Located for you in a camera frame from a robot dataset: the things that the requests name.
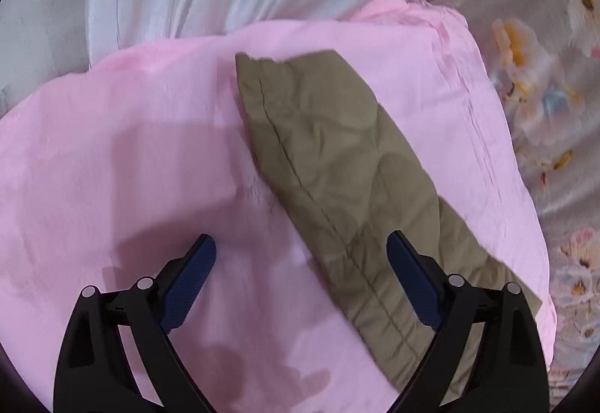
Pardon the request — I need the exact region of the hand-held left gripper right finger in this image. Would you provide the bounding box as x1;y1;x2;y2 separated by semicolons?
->
385;230;550;413

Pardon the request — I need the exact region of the pink cloth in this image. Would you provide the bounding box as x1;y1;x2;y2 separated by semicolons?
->
0;0;558;413

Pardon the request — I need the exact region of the grey floral bedsheet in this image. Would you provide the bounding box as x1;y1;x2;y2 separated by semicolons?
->
431;0;600;409

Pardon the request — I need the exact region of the khaki padded jacket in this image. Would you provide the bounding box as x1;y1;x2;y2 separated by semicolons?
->
234;50;545;407

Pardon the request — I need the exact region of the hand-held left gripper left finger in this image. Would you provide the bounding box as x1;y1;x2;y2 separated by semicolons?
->
53;234;217;413

